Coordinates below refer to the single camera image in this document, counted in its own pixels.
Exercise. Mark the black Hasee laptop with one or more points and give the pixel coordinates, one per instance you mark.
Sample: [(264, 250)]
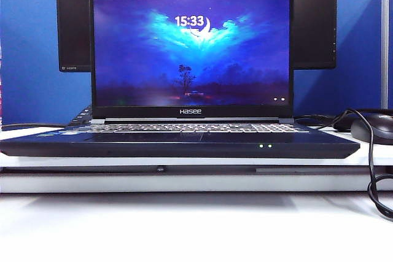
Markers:
[(190, 59)]

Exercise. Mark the white raised platform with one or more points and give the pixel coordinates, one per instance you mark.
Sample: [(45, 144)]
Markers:
[(184, 183)]

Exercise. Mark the black external keyboard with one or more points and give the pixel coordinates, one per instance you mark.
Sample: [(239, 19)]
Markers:
[(83, 117)]

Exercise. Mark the black computer monitor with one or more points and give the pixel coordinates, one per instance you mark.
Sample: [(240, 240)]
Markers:
[(313, 29)]

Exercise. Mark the blue office partition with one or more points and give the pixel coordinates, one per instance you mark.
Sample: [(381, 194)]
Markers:
[(30, 59)]

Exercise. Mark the black computer mouse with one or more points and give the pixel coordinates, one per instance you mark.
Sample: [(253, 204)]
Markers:
[(377, 130)]

